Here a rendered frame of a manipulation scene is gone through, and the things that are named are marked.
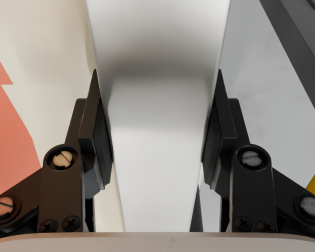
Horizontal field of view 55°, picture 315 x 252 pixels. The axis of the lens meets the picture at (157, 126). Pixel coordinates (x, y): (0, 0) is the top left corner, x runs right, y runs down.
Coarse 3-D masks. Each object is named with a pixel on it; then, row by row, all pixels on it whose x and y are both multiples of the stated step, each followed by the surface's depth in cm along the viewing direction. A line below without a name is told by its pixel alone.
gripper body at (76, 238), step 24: (0, 240) 7; (24, 240) 7; (48, 240) 7; (72, 240) 7; (96, 240) 7; (120, 240) 7; (144, 240) 7; (168, 240) 7; (192, 240) 7; (216, 240) 7; (240, 240) 7; (264, 240) 7; (288, 240) 7; (312, 240) 7
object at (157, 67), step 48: (96, 0) 8; (144, 0) 8; (192, 0) 8; (96, 48) 9; (144, 48) 9; (192, 48) 9; (144, 96) 10; (192, 96) 10; (144, 144) 12; (192, 144) 12; (144, 192) 14; (192, 192) 14
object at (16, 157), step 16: (0, 96) 15; (0, 112) 15; (16, 112) 15; (0, 128) 16; (16, 128) 16; (0, 144) 17; (16, 144) 17; (32, 144) 17; (0, 160) 18; (16, 160) 18; (32, 160) 18; (0, 176) 20; (16, 176) 20; (0, 192) 21
